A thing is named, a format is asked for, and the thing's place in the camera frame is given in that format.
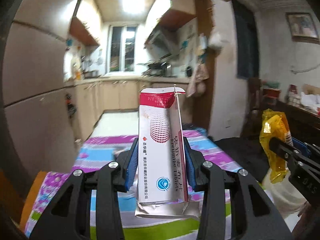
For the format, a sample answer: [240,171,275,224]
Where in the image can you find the beige refrigerator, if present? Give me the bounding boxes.
[2,0,77,178]

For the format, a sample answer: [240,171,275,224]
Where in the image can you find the white hanging plastic bag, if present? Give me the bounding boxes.
[208,30,223,50]

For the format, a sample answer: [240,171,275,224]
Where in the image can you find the floral striped tablecloth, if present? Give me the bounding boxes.
[23,130,241,239]

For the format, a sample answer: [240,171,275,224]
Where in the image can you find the range hood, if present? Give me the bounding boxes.
[145,28,177,59]

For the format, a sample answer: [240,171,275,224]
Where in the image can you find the yellow wooden stool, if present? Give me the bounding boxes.
[20,171,47,232]

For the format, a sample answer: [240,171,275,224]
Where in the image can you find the dark wooden dining table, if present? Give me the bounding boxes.
[261,101,320,146]

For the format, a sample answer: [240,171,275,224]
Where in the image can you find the kitchen window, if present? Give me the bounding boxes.
[108,25,138,73]

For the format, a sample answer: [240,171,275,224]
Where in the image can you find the dark wooden chair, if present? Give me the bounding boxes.
[247,77,263,137]

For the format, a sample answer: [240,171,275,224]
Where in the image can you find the upper kitchen cabinet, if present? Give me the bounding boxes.
[69,0,103,46]

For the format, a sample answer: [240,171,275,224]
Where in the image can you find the red white medicine box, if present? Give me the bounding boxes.
[135,86,200,219]

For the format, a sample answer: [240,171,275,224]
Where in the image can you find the orange snack wrapper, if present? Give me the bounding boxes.
[259,109,293,184]

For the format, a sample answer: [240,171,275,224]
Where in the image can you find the framed wall picture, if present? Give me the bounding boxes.
[286,12,319,42]

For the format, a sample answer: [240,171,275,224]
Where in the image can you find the hanging beige cloth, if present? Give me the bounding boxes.
[186,63,209,98]

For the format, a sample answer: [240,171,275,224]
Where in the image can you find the beige lower kitchen cabinets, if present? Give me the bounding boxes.
[65,76,189,141]

